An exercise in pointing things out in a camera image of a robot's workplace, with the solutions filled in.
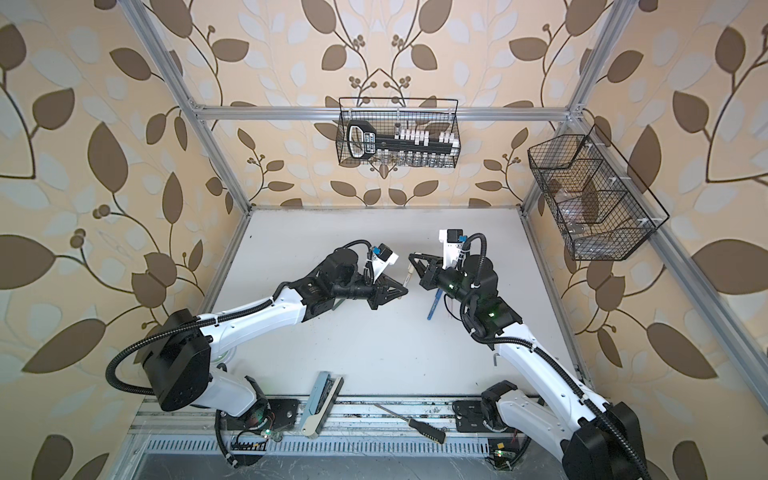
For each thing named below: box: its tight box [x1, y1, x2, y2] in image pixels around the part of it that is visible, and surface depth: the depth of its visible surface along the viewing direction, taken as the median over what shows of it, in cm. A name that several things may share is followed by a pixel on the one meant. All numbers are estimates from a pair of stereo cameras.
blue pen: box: [427, 288, 443, 321], surface depth 98 cm
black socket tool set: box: [347, 119, 460, 166], surface depth 86 cm
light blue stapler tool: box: [299, 371, 345, 439], surface depth 75 cm
